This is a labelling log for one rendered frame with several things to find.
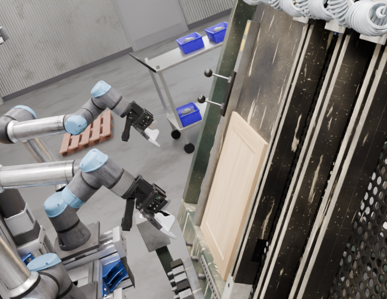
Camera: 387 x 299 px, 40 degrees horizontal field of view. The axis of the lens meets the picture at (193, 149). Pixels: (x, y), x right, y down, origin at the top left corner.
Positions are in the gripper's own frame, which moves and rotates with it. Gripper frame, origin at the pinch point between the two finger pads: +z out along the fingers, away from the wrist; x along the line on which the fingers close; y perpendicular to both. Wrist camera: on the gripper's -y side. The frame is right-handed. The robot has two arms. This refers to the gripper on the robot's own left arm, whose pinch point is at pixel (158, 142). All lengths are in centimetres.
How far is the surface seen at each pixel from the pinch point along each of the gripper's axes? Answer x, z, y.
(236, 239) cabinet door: -44, 35, 0
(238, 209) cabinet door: -37.9, 30.2, 8.0
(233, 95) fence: 4.1, 12.2, 36.1
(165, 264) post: 21, 54, -54
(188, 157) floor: 294, 122, -62
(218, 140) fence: 3.2, 21.0, 17.0
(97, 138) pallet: 441, 65, -151
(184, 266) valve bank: -3, 49, -38
